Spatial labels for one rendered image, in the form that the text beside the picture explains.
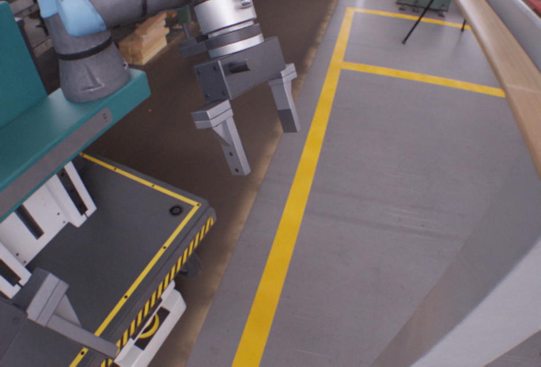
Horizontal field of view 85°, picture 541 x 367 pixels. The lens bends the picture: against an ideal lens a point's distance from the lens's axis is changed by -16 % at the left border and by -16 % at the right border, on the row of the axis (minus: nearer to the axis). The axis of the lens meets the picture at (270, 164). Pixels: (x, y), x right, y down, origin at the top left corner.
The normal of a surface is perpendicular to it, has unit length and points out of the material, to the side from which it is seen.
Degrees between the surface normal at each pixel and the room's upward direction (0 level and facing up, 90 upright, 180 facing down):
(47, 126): 0
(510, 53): 0
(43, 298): 67
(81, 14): 91
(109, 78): 72
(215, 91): 82
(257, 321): 0
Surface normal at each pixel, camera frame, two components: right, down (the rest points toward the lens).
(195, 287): -0.01, -0.73
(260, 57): 0.79, 0.02
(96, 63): 0.60, 0.28
